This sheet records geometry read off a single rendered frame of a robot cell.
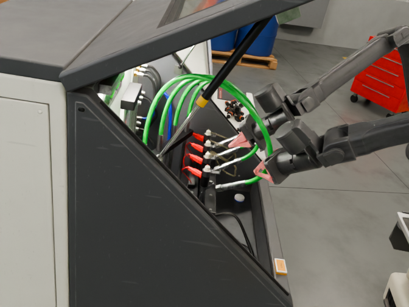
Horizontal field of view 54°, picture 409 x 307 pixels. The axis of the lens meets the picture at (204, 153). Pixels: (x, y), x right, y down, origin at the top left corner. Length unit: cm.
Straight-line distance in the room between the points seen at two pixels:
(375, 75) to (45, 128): 486
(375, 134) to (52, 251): 78
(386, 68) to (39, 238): 478
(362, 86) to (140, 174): 484
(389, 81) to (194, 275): 455
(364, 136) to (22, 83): 69
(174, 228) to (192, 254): 9
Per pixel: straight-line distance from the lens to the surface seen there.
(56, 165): 89
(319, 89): 117
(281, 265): 120
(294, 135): 92
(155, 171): 84
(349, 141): 91
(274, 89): 111
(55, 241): 102
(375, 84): 543
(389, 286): 165
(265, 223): 135
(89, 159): 86
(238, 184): 112
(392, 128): 91
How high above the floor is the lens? 177
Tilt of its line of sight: 30 degrees down
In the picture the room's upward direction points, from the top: 11 degrees clockwise
